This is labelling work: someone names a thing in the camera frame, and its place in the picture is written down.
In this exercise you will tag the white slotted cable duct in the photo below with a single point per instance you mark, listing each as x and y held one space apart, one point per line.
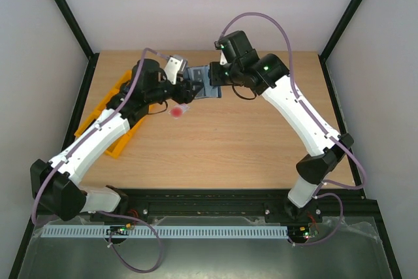
171 232

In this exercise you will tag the red dot card on table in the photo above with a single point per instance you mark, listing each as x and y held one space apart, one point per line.
178 111

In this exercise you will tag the black aluminium rail base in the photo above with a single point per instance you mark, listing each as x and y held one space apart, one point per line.
272 204

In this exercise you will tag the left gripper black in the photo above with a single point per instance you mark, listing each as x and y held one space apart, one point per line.
188 97

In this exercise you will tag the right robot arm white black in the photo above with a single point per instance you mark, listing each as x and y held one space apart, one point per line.
268 77

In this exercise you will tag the black frame post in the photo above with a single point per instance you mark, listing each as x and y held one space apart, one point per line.
341 26
75 28

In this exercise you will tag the right black frame post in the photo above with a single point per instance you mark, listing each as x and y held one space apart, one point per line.
341 26

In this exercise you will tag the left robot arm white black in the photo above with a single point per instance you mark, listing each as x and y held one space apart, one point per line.
56 183

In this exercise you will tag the dark blue card holder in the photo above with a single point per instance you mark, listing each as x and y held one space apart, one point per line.
201 74

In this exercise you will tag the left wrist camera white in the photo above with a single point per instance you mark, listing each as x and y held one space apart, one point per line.
175 65

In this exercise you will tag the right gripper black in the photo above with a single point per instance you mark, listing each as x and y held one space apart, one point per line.
215 74

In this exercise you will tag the left black frame post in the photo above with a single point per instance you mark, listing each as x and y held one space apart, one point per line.
75 28

